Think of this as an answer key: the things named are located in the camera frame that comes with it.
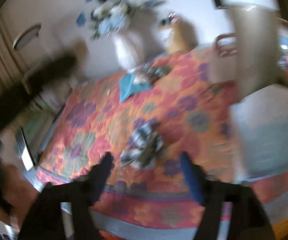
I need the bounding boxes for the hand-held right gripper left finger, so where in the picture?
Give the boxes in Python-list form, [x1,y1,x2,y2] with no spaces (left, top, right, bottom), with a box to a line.
[17,152,115,240]

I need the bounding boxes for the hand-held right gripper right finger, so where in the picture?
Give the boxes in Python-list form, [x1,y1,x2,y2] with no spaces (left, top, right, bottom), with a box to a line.
[180,153,276,240]

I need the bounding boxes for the checkered scrunchie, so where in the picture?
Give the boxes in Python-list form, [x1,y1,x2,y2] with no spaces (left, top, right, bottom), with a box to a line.
[120,122,164,169]

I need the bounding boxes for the storage box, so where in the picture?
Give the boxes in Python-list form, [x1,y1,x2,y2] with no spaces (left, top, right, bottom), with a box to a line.
[215,0,288,180]

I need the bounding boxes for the round ceiling lamp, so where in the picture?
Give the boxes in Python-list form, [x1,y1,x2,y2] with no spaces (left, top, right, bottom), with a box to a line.
[12,24,42,50]

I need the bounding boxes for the row of books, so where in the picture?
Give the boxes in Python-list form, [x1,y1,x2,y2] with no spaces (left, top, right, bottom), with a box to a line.
[16,80,69,170]

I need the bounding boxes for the blue artificial flowers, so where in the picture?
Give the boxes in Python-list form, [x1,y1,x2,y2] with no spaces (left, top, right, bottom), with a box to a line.
[75,0,167,40]

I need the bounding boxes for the floral orange tablecloth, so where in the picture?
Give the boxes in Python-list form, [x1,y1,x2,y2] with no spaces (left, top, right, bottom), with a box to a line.
[35,44,288,240]

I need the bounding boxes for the blue cloth bag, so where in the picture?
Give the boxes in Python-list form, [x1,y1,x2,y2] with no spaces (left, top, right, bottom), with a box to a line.
[118,72,153,103]

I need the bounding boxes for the grey striped cloth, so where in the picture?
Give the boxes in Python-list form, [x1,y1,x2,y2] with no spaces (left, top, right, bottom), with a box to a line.
[139,61,173,83]

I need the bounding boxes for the bunch of pens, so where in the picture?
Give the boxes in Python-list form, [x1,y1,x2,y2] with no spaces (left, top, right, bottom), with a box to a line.
[160,12,181,27]

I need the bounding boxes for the bamboo pen holder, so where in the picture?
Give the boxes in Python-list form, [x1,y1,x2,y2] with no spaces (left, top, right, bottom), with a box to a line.
[163,21,197,54]

